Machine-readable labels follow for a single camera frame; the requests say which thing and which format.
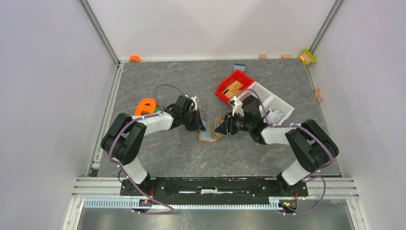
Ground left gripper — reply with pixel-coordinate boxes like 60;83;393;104
182;108;206;132

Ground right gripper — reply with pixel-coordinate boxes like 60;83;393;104
214;111;252;136

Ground orange card holder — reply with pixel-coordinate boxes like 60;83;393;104
199;115;224;142

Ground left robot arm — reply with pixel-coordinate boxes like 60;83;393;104
101;95;205;195

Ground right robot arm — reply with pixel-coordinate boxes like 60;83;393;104
215;95;339;196

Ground cards in white bin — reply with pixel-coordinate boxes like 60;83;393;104
267;108;284;124

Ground red plastic bin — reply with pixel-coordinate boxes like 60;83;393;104
215;70;254;106

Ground white bin near red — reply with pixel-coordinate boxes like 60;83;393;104
236;81;277;109

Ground white bin far right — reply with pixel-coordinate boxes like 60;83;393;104
263;95;294;125

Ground blue lego brick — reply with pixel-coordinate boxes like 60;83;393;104
233;63;246;72

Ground colourful block stack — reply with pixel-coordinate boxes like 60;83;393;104
299;49;317;66

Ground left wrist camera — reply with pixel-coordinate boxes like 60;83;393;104
187;96;198;112

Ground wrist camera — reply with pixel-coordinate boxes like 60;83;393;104
229;96;244;117
187;96;198;112

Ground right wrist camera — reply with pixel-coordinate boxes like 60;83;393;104
229;96;244;117

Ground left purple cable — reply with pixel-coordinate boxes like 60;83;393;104
108;84;194;215

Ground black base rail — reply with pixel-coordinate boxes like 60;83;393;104
120;176;308;206

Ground wooden block on rail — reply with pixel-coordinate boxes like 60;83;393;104
314;89;323;103

